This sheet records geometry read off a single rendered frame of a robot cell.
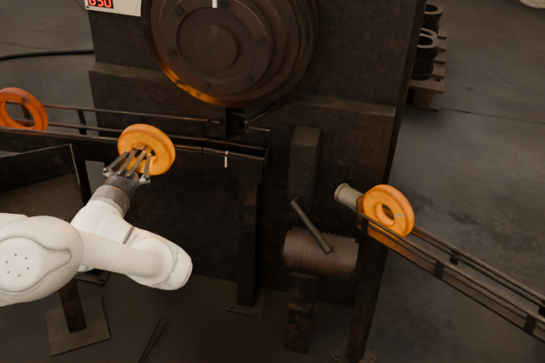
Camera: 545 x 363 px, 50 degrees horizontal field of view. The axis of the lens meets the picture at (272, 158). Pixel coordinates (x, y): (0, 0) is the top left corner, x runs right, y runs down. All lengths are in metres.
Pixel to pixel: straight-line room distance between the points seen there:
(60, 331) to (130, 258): 1.15
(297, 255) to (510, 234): 1.27
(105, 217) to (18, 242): 0.62
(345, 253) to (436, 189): 1.21
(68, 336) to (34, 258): 1.51
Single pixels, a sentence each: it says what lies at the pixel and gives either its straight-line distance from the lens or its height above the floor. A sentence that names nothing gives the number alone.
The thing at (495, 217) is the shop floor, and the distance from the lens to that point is 2.86.
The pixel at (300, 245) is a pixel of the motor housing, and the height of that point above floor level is 0.52.
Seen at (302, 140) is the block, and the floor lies 0.80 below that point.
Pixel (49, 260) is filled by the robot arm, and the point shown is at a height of 1.25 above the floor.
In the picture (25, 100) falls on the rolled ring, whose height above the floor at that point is 0.78.
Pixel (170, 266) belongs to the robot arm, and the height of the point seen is 0.81.
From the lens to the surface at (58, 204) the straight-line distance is 1.86.
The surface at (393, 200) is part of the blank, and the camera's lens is 1.60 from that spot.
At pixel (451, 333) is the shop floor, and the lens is 2.35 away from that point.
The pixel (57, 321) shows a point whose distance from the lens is 2.34.
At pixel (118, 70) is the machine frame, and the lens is 1.93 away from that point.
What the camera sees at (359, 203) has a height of 0.70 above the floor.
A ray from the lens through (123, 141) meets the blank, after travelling 1.63.
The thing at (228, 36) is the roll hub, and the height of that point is 1.15.
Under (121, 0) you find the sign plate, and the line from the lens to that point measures 1.82.
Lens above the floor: 1.81
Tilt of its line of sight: 38 degrees down
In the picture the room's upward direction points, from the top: 3 degrees clockwise
